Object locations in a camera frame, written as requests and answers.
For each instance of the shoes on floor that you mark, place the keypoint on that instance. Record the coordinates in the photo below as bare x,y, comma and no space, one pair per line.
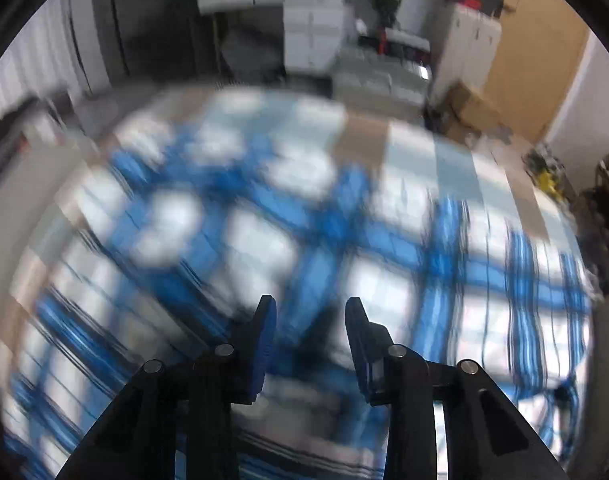
546,171

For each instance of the blue white plaid shirt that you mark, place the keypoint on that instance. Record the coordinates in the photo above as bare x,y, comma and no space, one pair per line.
309,279

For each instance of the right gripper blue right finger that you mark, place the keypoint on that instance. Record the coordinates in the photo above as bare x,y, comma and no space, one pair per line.
369,343

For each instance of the cardboard box on floor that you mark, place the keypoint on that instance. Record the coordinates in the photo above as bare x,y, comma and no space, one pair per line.
466,115

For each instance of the dark wardrobe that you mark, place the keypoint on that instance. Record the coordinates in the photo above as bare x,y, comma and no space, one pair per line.
157,40

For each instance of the white drawer desk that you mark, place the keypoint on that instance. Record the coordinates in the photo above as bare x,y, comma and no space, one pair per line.
314,30

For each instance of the wooden door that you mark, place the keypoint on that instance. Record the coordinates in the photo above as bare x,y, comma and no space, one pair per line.
540,49

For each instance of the silver aluminium suitcase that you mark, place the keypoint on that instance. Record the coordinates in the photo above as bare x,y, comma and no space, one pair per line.
380,85

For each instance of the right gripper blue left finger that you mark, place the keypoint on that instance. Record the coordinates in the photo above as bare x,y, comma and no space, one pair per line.
257,346

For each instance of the black red box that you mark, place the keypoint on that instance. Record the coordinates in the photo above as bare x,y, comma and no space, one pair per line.
396,43

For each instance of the checked bed sheet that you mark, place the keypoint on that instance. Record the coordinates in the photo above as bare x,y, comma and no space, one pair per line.
434,169

